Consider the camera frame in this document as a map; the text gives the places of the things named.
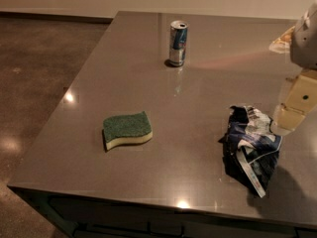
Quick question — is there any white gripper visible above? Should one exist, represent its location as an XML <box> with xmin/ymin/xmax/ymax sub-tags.
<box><xmin>271</xmin><ymin>1</ymin><xmax>317</xmax><ymax>132</ymax></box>

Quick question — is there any green and yellow sponge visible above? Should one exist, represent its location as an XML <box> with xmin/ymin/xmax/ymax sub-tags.
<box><xmin>103</xmin><ymin>111</ymin><xmax>153</xmax><ymax>150</ymax></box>

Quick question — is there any silver blue redbull can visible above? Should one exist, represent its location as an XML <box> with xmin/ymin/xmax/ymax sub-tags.
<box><xmin>169</xmin><ymin>21</ymin><xmax>188</xmax><ymax>66</ymax></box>

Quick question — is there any yellow snack packet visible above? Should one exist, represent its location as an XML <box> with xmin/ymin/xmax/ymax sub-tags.
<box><xmin>268</xmin><ymin>27</ymin><xmax>295</xmax><ymax>54</ymax></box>

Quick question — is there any crumpled blue white chip bag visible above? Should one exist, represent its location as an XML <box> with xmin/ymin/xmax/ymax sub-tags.
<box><xmin>219</xmin><ymin>106</ymin><xmax>282</xmax><ymax>197</ymax></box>

